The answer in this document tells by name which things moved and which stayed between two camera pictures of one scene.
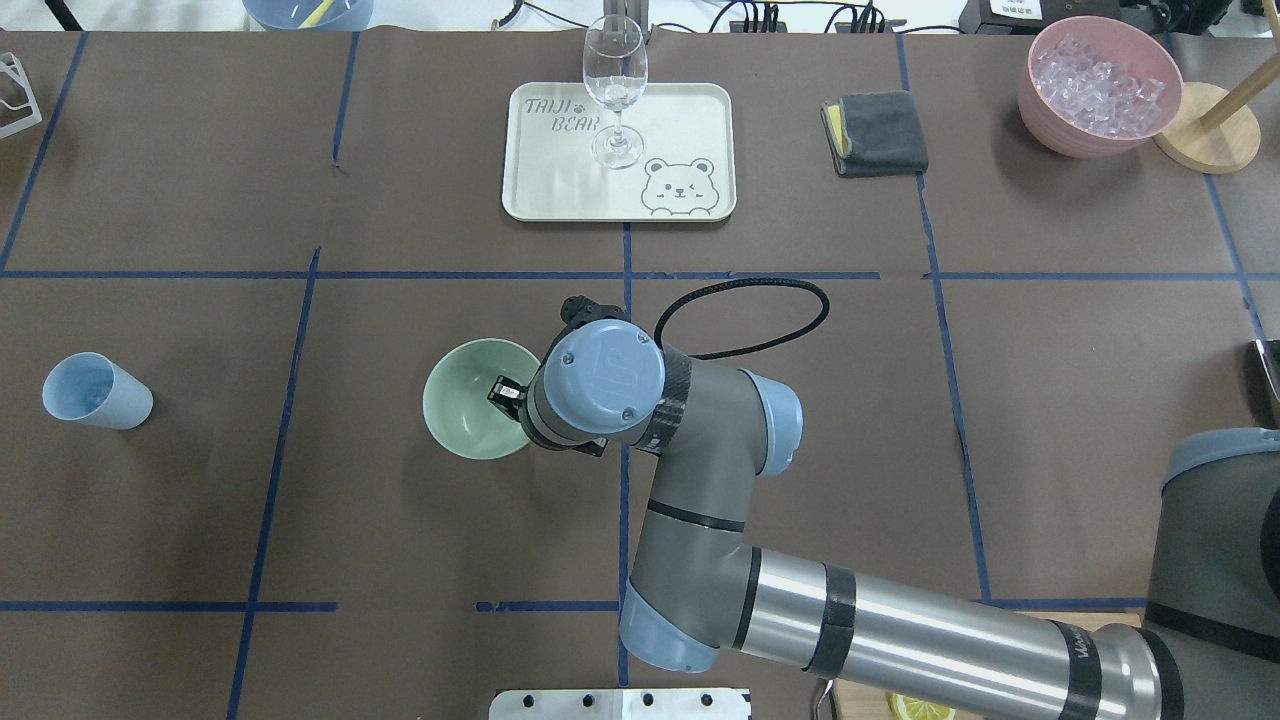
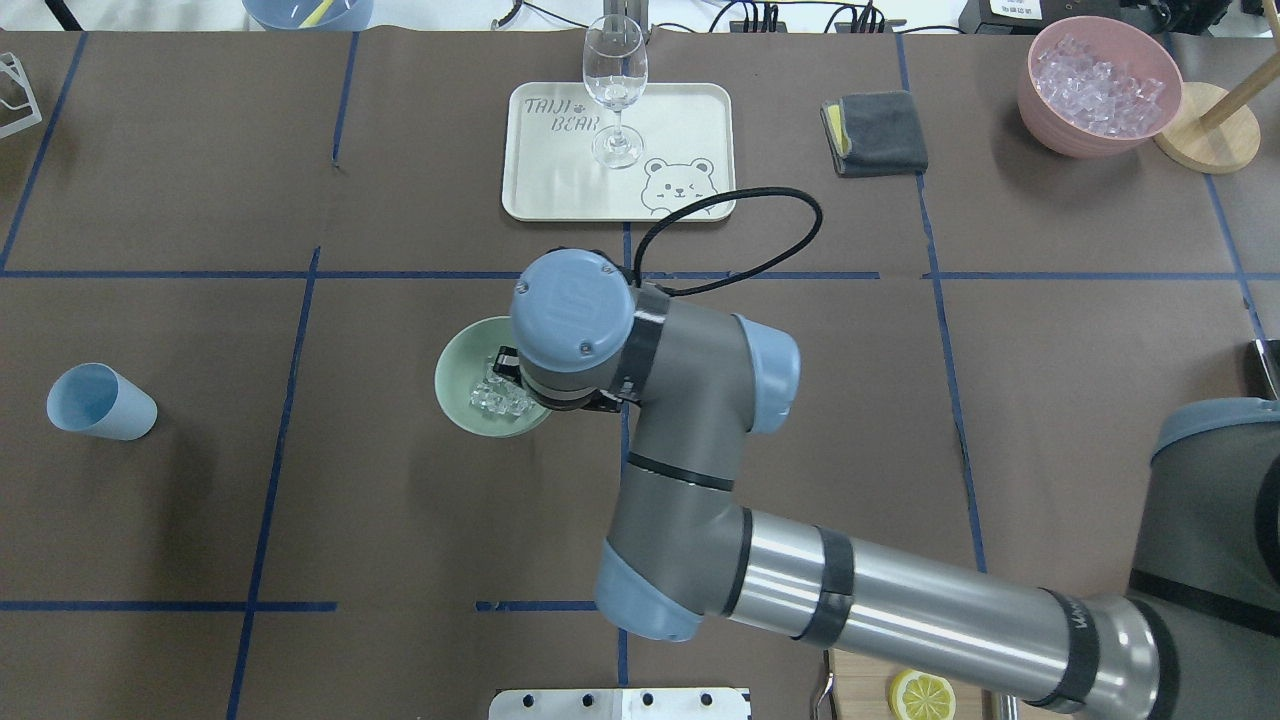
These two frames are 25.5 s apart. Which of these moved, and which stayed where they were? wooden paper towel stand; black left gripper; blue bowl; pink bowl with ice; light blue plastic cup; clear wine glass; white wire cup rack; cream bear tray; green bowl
Moved: light blue plastic cup; black left gripper; green bowl
Stayed: blue bowl; cream bear tray; clear wine glass; pink bowl with ice; white wire cup rack; wooden paper towel stand
